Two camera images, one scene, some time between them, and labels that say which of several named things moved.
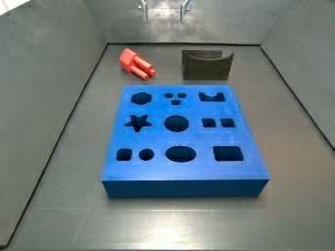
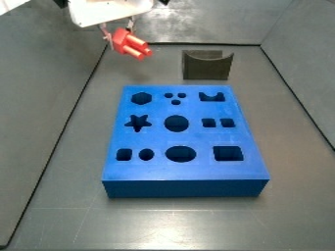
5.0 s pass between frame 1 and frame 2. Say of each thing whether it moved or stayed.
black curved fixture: stayed
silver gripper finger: moved
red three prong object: moved
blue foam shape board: stayed
